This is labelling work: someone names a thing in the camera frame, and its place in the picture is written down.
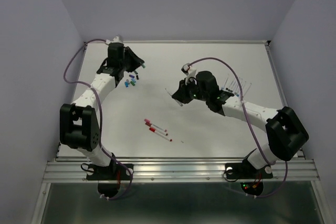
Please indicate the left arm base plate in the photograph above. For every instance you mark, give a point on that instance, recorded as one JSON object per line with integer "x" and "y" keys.
{"x": 113, "y": 181}

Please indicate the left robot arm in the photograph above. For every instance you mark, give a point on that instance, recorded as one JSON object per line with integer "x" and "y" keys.
{"x": 81, "y": 121}

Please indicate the pink capped pen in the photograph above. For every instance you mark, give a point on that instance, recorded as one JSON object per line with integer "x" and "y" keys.
{"x": 155, "y": 125}

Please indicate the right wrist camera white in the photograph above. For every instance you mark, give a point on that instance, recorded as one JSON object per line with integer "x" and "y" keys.
{"x": 189, "y": 71}

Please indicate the aluminium frame rail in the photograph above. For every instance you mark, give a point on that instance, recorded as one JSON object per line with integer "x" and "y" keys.
{"x": 172, "y": 170}

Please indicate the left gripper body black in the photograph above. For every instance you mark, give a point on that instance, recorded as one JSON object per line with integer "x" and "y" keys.
{"x": 123, "y": 65}

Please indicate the red capped pen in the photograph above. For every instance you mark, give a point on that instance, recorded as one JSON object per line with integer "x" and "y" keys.
{"x": 160, "y": 134}

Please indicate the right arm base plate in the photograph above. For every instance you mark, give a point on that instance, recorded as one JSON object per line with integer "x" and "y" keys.
{"x": 251, "y": 179}

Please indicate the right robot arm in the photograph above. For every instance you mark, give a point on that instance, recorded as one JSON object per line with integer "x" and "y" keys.
{"x": 285, "y": 133}

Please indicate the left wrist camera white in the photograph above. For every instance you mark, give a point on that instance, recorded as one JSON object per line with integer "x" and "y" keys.
{"x": 116, "y": 39}

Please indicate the maroon capped pen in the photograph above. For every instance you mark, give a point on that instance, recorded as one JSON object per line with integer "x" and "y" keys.
{"x": 160, "y": 130}

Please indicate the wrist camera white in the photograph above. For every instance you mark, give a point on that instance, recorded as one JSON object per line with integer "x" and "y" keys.
{"x": 189, "y": 71}
{"x": 116, "y": 39}

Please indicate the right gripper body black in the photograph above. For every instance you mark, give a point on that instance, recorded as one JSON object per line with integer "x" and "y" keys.
{"x": 196, "y": 93}

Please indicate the dark green pen body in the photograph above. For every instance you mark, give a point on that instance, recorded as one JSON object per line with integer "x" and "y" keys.
{"x": 233, "y": 86}

